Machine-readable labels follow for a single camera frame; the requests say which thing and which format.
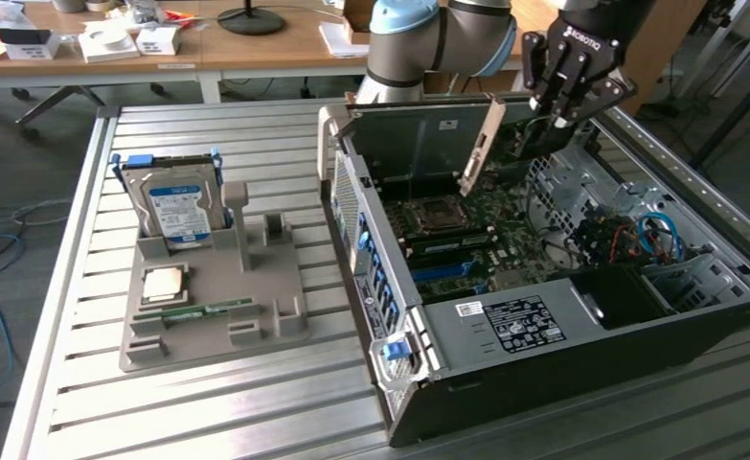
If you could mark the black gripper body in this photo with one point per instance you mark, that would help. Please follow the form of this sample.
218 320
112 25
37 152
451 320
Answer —
603 29

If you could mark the green graphics card black shroud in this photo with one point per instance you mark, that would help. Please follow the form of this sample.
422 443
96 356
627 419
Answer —
483 139

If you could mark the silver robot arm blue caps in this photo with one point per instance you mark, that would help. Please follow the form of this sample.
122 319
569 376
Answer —
413 43

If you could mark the wooden cabinet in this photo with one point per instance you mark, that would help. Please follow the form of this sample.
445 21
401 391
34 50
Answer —
674 48

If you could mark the brown cardboard box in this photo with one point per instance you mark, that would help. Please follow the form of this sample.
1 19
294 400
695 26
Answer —
355 9

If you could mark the white paper stack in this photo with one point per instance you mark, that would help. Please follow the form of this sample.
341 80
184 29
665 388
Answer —
338 45

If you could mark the RAM stick with label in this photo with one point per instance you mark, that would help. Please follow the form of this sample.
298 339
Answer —
454 243

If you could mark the silver chipset heatsink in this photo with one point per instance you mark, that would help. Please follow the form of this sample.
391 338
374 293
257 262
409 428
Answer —
514 279

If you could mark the long black expansion slot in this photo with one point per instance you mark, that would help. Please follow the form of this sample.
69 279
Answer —
441 261

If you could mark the silver disk bay cage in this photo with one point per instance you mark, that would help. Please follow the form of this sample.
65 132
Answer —
699 282

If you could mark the black plastic shroud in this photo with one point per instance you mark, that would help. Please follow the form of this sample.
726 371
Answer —
617 297

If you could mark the black round lamp base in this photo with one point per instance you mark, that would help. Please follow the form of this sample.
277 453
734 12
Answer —
249 21

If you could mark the grey power supply unit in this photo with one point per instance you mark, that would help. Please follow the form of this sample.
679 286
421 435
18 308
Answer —
463 335

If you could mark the orange tool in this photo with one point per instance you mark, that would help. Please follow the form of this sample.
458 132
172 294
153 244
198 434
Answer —
178 15

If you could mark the black open PC case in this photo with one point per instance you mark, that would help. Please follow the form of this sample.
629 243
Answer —
603 374

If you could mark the small white labelled box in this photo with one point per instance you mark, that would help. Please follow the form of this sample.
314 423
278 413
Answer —
157 42

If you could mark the blue case latch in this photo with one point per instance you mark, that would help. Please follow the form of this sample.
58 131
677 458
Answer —
394 349

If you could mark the clear plastic packages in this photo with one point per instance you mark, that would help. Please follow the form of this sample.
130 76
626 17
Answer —
144 9

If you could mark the hard disk blue rails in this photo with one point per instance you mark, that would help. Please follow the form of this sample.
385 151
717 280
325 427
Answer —
176 211

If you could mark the grey parts rack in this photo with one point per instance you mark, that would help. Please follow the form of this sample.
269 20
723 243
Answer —
221 287

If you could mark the beige tape roll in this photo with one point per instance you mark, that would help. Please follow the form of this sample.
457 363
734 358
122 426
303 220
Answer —
101 5

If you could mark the silver CPU chip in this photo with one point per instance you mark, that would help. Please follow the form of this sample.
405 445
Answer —
165 285

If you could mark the green RAM stick bare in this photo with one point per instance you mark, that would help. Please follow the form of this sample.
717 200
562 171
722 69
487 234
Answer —
189 311

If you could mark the grey cup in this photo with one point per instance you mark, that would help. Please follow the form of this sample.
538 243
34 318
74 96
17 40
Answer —
69 5

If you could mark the white box black lid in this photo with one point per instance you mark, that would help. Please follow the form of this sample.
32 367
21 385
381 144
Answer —
29 45

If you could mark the white table frame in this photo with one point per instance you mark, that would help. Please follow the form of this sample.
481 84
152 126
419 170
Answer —
731 29

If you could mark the dark metal post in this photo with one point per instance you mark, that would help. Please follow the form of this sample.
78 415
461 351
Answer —
731 124

